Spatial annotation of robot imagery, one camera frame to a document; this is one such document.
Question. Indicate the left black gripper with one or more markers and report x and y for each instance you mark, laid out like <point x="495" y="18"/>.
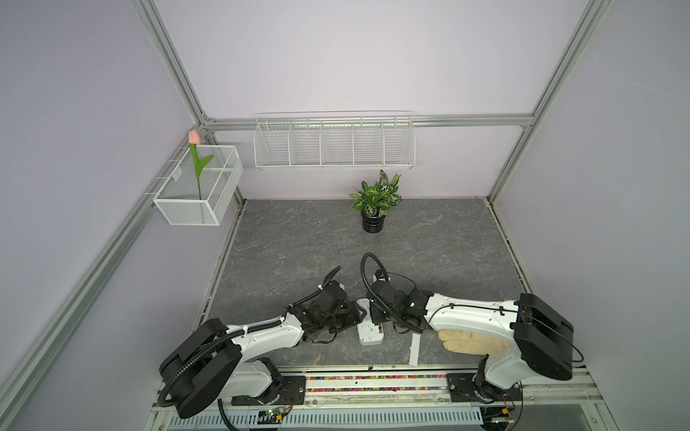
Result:
<point x="352" y="318"/>

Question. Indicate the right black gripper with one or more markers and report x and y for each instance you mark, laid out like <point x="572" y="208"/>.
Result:
<point x="374" y="316"/>

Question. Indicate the white battery cover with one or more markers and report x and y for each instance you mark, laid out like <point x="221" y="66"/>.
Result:
<point x="414" y="350"/>

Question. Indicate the white alarm device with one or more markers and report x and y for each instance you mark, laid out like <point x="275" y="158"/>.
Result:
<point x="370" y="334"/>

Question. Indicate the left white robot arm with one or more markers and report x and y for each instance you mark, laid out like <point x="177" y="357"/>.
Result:
<point x="219" y="361"/>

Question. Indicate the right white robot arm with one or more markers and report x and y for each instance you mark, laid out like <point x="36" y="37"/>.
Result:
<point x="517" y="339"/>

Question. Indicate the beige work glove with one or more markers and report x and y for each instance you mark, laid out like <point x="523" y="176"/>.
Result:
<point x="472" y="343"/>

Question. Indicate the potted green plant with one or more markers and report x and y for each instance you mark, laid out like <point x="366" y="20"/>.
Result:
<point x="373" y="202"/>

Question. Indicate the artificial pink tulip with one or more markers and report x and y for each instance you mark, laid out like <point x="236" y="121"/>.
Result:
<point x="199" y="164"/>

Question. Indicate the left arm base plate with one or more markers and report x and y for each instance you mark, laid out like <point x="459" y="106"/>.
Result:
<point x="287" y="390"/>

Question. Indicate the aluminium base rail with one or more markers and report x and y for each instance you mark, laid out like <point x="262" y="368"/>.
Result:
<point x="396" y="386"/>

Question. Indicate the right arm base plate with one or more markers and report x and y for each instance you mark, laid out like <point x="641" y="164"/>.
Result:
<point x="464" y="388"/>

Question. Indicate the white cable duct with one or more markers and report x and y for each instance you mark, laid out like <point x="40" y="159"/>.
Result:
<point x="321" y="419"/>

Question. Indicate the white wire basket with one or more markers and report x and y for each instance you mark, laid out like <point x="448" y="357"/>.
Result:
<point x="201" y="186"/>

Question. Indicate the long white wire shelf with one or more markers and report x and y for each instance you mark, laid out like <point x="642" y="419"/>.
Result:
<point x="357" y="140"/>

